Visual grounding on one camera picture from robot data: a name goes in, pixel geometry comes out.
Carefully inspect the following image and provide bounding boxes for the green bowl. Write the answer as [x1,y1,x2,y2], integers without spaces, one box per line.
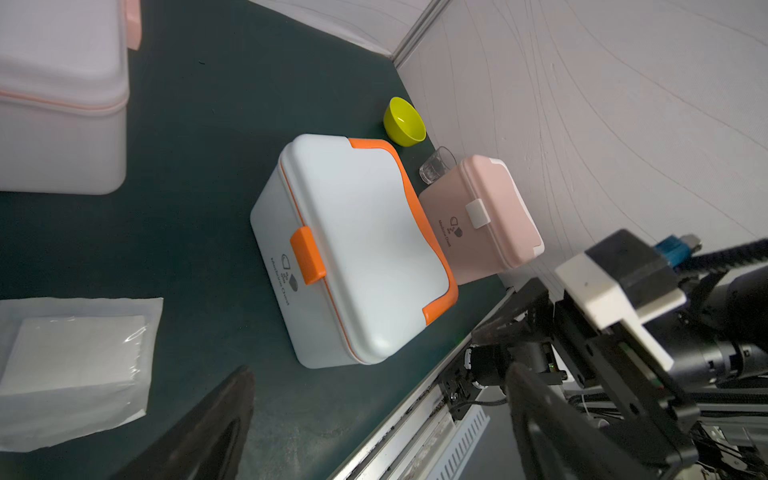
[383,97,427,147]

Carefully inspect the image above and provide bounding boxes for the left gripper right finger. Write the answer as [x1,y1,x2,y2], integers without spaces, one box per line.
[505,362,654,479]

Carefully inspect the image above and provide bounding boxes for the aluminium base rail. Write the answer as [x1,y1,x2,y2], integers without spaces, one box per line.
[326,287,517,480]

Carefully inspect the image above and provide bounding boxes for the blue orange first aid kit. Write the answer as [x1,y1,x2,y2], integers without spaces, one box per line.
[250,134,459,369]

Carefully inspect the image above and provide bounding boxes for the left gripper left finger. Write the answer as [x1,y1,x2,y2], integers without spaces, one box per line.
[112,365,255,479]

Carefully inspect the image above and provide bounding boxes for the clear plastic cup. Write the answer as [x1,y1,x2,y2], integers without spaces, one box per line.
[418,146,457,185]

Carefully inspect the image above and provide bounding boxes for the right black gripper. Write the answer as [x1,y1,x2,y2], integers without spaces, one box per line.
[470,278,700,471]

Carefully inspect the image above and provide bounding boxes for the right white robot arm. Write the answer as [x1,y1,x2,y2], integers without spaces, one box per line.
[463,230,767,479]

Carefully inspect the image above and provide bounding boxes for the white peach first aid kit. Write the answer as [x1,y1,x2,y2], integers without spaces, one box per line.
[1,0,143,195]

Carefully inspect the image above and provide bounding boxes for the pink first aid kit box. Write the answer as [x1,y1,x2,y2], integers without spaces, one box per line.
[419,155,545,285]

